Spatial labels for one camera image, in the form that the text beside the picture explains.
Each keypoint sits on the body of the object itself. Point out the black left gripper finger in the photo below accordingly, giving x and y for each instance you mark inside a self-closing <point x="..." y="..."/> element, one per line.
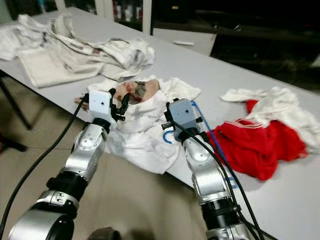
<point x="126" y="104"/>

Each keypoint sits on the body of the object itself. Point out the white printed sweatshirt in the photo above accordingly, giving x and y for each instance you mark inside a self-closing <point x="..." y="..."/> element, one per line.
<point x="145" y="145"/>

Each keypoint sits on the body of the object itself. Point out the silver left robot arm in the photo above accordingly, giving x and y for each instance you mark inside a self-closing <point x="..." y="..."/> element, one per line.
<point x="90" y="150"/>

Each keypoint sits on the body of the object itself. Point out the white drawer front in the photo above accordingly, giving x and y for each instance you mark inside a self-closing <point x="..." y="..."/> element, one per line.
<point x="185" y="39"/>

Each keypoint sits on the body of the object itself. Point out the white glass-door cabinet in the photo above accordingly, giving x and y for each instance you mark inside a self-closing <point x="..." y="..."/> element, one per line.
<point x="146" y="15"/>

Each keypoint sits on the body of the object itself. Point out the red white-striped garment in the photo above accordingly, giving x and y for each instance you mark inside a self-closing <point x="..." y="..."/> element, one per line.
<point x="255" y="145"/>

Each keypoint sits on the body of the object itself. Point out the white crumpled shirt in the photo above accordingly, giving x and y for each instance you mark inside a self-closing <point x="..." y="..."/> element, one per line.
<point x="280" y="107"/>

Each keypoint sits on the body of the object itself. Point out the dark robot foot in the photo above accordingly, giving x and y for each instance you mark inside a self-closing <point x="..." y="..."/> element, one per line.
<point x="106" y="234"/>

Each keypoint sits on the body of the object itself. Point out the white hooded jacket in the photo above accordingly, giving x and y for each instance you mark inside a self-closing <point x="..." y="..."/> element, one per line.
<point x="20" y="40"/>

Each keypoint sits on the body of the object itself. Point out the dark television stand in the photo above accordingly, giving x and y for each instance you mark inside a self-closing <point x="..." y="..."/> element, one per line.
<point x="255" y="30"/>

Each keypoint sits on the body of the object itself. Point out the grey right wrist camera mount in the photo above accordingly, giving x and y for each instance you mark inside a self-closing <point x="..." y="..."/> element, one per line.
<point x="181" y="114"/>

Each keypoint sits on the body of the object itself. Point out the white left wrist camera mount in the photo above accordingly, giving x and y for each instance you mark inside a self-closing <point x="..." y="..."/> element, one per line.
<point x="100" y="104"/>

